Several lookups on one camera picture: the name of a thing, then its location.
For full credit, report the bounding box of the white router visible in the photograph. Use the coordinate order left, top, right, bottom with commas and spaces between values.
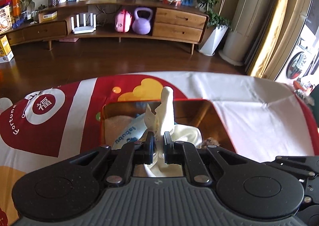
70, 13, 97, 35

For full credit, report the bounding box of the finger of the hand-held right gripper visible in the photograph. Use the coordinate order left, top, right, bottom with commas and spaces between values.
262, 162, 317, 180
275, 155, 319, 167

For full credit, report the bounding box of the pink toy case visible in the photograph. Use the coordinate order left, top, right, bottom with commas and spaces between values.
115, 9, 133, 33

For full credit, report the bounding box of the purple kettlebell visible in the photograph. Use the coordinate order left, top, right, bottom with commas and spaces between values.
132, 8, 153, 35

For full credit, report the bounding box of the small white yellow box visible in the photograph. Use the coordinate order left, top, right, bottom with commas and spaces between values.
38, 11, 58, 22

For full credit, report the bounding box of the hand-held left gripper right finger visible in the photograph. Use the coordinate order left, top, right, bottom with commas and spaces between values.
163, 132, 260, 184

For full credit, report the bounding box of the wooden TV cabinet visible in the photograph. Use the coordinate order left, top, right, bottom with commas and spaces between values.
5, 0, 210, 54

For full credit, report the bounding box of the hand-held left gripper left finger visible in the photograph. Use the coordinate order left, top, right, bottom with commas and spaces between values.
67, 131, 155, 188

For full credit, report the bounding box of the brown fuzzy object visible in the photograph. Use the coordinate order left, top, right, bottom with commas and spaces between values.
201, 137, 222, 148

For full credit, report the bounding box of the printed tablecloth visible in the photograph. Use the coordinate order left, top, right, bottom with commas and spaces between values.
0, 71, 319, 226

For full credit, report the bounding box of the red tin box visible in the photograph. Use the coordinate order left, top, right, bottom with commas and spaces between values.
101, 99, 237, 179

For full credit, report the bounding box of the cereal box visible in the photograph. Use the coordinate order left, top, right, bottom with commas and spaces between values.
0, 4, 13, 35

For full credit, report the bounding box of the yellow curtain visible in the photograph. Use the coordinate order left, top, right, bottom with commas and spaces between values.
245, 0, 314, 82

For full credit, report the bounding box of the yellow carton box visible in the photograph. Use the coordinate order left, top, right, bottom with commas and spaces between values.
0, 35, 14, 63

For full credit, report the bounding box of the small potted plant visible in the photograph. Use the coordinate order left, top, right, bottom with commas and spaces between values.
15, 0, 34, 20

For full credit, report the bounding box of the cartoon print face mask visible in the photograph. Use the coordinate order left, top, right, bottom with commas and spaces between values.
112, 114, 150, 150

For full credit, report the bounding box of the white planter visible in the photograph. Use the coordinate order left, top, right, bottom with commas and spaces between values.
199, 25, 229, 56

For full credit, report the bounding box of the red orange gift box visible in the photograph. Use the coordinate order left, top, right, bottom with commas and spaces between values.
0, 0, 22, 17

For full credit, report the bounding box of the beige standing air conditioner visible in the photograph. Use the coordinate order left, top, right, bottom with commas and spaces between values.
219, 0, 289, 65

